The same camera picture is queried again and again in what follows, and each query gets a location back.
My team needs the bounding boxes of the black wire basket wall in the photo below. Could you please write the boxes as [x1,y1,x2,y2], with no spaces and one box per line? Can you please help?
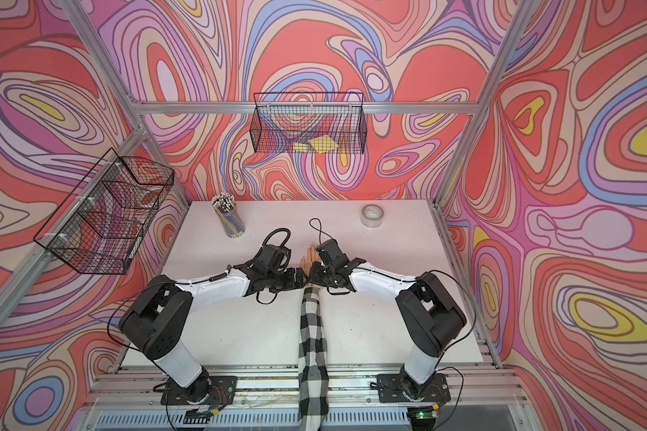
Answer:
[33,148,174,275]
[249,91,368,154]

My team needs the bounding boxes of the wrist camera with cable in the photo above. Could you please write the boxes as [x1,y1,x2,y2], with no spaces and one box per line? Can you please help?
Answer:
[309,217,350,270]
[256,227,291,273]

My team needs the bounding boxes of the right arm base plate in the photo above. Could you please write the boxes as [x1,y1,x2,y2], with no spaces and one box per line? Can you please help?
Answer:
[370,373,451,406]

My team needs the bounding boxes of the black wire basket left wall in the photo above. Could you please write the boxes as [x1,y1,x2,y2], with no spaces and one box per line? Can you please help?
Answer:
[33,148,174,275]

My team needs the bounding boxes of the mannequin hand with painted nails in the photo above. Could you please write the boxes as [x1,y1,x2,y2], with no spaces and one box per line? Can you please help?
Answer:
[299,244,321,276]

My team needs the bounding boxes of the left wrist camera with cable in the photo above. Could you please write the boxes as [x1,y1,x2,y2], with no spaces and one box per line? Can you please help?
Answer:
[256,227,291,273]

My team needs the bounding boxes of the right wrist camera with cable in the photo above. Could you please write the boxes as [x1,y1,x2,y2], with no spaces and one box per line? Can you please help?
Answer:
[309,217,350,270]

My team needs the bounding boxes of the black wire basket back wall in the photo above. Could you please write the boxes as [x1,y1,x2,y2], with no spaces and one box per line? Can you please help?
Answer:
[249,91,368,154]

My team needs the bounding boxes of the plaid sleeve forearm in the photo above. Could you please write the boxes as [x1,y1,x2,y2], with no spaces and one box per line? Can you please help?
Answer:
[298,285,330,430]

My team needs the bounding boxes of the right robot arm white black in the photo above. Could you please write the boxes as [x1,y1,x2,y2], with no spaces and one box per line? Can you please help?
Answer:
[309,259,467,399]

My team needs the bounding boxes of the yellow sticky notes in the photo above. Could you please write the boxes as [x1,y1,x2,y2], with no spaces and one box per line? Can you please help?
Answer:
[292,135,339,154]

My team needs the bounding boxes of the cup of pencils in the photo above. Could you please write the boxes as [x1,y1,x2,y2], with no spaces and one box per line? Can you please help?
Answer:
[211,193,246,238]

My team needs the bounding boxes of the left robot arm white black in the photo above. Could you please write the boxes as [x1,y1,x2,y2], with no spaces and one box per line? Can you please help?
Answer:
[118,265,307,393]

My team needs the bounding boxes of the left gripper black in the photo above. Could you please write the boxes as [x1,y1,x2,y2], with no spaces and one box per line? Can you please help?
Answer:
[265,267,310,294]

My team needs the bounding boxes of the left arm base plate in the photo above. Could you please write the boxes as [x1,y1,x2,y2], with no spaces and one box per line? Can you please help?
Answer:
[161,375,237,407]

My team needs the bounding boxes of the aluminium frame rail right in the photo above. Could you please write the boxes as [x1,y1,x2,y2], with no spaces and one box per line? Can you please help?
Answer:
[433,1,541,369]

